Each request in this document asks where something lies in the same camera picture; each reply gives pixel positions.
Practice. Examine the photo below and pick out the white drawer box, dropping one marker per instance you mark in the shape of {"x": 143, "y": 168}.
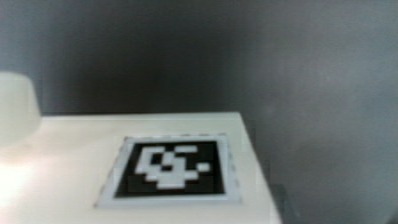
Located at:
{"x": 125, "y": 169}

